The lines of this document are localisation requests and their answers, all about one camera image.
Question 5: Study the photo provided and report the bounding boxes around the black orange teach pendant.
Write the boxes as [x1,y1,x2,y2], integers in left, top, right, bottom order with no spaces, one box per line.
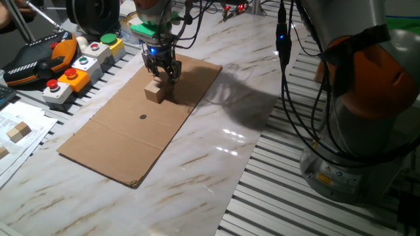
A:
[2,30,79,88]

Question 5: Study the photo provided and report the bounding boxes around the black keyboard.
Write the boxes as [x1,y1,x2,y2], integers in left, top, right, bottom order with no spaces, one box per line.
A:
[0,84,18,109]

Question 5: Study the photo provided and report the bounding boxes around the black velcro strap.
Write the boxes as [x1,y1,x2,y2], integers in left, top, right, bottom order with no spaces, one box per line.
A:
[318,24,391,96]

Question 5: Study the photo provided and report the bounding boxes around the white round object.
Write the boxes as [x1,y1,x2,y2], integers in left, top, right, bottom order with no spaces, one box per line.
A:
[75,35,89,52]

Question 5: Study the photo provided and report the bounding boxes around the thin silver rod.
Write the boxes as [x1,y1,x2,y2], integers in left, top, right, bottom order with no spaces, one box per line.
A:
[22,0,64,32]

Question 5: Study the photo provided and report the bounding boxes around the person hand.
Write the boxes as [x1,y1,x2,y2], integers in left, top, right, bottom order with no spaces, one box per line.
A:
[0,1,37,33]

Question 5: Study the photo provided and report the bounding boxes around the brown cardboard sheet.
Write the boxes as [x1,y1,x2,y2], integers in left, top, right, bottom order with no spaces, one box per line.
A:
[56,54,223,189]

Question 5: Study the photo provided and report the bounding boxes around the orange box red button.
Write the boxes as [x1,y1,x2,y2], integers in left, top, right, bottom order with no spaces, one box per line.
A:
[57,68,91,94]

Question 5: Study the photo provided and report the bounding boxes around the slanted aluminium post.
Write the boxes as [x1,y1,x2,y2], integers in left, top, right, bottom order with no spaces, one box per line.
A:
[247,0,267,17]

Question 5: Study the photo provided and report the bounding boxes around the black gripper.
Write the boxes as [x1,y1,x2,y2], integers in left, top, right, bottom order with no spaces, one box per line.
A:
[141,41,182,85]

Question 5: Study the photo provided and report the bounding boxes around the white flat box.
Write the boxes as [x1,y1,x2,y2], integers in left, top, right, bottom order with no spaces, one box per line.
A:
[118,0,137,17]

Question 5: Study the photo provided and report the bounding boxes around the cardboard box white label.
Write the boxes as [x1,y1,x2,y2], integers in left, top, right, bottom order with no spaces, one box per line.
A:
[119,12,140,37]

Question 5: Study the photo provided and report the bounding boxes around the black cable bundle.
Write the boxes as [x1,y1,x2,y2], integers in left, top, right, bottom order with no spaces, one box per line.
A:
[278,0,420,167]

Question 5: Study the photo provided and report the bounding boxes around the small pale wooden cube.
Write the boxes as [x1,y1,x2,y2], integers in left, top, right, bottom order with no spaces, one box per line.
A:
[6,127,24,144]

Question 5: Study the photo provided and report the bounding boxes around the white box green button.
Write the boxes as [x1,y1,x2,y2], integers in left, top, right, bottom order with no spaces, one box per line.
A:
[71,55,104,85]

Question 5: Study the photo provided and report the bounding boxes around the dark slanted metal bar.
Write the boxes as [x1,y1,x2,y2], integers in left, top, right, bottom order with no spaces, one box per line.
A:
[2,0,36,43]

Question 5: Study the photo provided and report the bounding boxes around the small brown wooden cube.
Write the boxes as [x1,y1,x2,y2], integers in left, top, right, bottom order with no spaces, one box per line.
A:
[14,121,33,137]

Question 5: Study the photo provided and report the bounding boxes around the black connector blue light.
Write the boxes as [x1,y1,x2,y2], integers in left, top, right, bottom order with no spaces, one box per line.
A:
[275,1,293,66]

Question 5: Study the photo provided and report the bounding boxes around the thin black gripper wires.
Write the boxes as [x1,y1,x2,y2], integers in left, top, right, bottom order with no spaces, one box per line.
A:
[157,0,263,50]

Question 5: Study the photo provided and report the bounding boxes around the black filament spool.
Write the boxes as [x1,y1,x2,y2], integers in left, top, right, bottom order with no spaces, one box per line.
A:
[65,0,121,37]

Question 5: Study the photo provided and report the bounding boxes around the marble pattern sheet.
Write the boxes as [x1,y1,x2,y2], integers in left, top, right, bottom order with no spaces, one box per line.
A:
[0,6,311,236]

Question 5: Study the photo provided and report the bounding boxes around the white box red mushroom button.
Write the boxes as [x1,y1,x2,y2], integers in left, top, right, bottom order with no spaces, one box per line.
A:
[41,79,74,106]

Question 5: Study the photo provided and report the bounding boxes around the printed paper sheets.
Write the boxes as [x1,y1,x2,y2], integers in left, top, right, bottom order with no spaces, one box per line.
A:
[0,100,58,189]

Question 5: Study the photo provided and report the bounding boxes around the white box small red button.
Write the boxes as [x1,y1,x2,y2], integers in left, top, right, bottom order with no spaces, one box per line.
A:
[81,41,114,71]

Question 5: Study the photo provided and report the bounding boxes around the yellow box green mushroom button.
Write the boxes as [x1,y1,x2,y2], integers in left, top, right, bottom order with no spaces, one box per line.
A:
[100,33,127,63]

